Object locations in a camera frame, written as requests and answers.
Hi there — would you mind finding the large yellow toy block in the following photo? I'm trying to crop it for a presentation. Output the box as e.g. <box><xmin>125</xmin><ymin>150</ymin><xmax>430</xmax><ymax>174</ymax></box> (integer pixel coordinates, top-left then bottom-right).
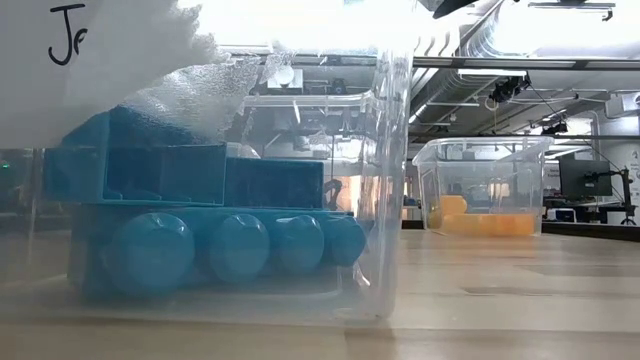
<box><xmin>442</xmin><ymin>213</ymin><xmax>540</xmax><ymax>237</ymax></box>

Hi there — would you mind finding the long blue toy block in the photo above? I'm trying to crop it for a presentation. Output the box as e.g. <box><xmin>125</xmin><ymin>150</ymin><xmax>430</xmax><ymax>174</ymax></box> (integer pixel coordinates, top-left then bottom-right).
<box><xmin>69</xmin><ymin>207</ymin><xmax>369</xmax><ymax>301</ymax></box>

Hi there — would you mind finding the clear plastic bin with label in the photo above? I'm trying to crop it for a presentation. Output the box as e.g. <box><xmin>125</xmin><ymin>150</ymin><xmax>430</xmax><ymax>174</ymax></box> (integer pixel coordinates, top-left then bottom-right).
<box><xmin>0</xmin><ymin>0</ymin><xmax>416</xmax><ymax>324</ymax></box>

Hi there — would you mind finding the black computer monitor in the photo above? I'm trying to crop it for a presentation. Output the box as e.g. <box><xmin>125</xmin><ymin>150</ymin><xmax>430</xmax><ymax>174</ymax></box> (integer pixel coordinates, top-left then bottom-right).
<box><xmin>558</xmin><ymin>158</ymin><xmax>614</xmax><ymax>199</ymax></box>

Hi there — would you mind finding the white paper label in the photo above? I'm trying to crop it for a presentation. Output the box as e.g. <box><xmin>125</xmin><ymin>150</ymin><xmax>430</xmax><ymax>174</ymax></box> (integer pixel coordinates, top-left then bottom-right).
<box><xmin>0</xmin><ymin>0</ymin><xmax>261</xmax><ymax>150</ymax></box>

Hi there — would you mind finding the black overhead camera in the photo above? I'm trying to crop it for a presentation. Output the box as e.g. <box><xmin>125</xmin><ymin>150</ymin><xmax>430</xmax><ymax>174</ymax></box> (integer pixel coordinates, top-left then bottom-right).
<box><xmin>487</xmin><ymin>74</ymin><xmax>531</xmax><ymax>104</ymax></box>

